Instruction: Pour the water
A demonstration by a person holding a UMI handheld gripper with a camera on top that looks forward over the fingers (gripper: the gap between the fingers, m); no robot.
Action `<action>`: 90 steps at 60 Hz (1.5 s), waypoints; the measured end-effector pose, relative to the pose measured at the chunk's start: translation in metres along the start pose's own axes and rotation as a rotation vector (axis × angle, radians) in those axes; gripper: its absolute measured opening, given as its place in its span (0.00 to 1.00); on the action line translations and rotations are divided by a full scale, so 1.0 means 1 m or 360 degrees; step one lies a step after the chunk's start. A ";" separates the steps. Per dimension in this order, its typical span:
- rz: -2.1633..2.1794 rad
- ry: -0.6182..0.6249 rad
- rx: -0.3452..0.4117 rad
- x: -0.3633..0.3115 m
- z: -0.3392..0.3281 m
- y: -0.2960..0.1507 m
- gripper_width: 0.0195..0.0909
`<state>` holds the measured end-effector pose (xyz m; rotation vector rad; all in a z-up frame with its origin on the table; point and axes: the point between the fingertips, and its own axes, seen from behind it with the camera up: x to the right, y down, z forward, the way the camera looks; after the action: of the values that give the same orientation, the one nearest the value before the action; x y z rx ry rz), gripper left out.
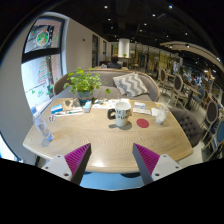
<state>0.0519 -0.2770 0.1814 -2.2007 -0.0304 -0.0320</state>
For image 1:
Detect grey curved sofa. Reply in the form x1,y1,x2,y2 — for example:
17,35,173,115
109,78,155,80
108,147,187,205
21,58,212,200
53,68,161,103

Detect white mug with black handle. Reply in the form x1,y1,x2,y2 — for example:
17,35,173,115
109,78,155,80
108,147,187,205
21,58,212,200
107,100,133,128

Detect green potted plant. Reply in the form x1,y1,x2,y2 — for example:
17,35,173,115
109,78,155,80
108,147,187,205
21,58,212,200
63,67,111,103

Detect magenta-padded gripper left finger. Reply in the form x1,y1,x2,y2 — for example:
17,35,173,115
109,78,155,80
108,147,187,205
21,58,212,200
41,143,92,186

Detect small blue white box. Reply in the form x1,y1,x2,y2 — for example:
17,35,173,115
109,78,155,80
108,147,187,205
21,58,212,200
83,99,93,113

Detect window with colourful decals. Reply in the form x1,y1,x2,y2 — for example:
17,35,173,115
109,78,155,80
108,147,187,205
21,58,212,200
21,16,66,108

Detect dark grey tufted chair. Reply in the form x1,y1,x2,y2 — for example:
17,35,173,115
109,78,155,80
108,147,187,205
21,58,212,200
168,106,204,148

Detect blue white card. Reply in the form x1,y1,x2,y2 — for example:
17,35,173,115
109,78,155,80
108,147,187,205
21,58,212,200
50,103,64,115

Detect clear plastic cup with straw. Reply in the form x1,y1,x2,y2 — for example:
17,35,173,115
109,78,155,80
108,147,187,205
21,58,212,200
155,99,172,126

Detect grey white chevron cushion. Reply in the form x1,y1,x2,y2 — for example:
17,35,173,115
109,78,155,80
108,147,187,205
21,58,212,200
112,72,150,98

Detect person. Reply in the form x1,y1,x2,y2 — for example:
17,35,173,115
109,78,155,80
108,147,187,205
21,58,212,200
106,55,124,70

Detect flat round red coaster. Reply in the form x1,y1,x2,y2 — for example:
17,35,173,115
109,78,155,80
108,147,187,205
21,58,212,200
136,118,150,129

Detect clear blue-capped water bottle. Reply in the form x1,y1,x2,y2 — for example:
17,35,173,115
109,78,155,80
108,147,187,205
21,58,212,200
30,106,55,143

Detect white cylindrical pillar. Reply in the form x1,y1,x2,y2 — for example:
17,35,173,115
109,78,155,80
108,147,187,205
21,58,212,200
117,37,131,59

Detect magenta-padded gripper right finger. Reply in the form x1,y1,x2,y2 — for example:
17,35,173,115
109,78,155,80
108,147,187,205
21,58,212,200
132,143,184,186

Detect group of ceiling lights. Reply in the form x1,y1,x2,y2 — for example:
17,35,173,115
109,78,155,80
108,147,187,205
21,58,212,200
103,3,201,48

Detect group of dining chairs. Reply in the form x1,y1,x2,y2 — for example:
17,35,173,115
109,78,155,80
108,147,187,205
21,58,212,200
156,66,224,161

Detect white paper napkin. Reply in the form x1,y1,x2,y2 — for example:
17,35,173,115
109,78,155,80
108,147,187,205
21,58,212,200
150,107,162,118

